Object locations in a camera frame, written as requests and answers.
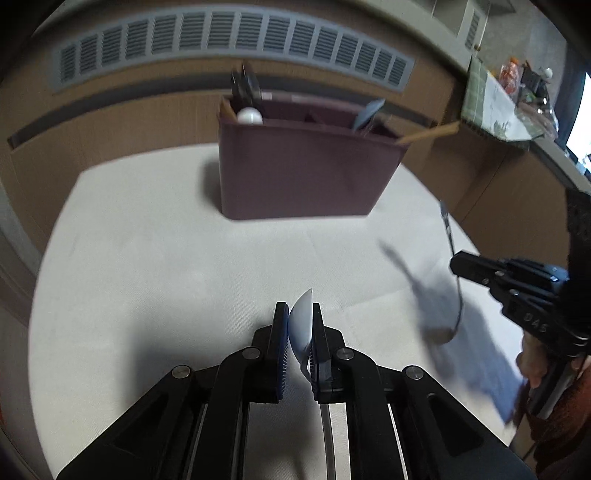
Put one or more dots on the cluttered side counter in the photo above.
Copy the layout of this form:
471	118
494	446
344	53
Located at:
494	104

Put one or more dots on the white ball-tipped utensil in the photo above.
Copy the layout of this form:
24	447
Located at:
250	116

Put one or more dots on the person's right forearm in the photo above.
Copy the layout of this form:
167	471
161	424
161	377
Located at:
565	424

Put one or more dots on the person's right hand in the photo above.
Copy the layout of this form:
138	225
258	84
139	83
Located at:
533	362

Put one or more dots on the white plastic spoon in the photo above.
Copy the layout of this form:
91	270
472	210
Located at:
300	323

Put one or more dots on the maroon utensil organizer box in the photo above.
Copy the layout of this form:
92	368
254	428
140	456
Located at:
304	170

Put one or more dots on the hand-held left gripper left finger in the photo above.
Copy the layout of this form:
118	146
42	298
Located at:
282	364

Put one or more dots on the blue plastic spoon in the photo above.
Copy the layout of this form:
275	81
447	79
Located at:
368	113

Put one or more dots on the orange packet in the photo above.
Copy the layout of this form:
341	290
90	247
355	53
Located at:
510	74

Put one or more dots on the grey vent grille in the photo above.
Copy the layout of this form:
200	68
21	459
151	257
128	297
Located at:
231	39

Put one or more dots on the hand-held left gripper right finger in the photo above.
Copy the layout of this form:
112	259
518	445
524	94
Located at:
315	369

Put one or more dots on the beige louvered cabinet door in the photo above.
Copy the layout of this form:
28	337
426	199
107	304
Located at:
473	30

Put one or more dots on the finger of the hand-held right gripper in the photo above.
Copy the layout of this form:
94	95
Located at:
475	270

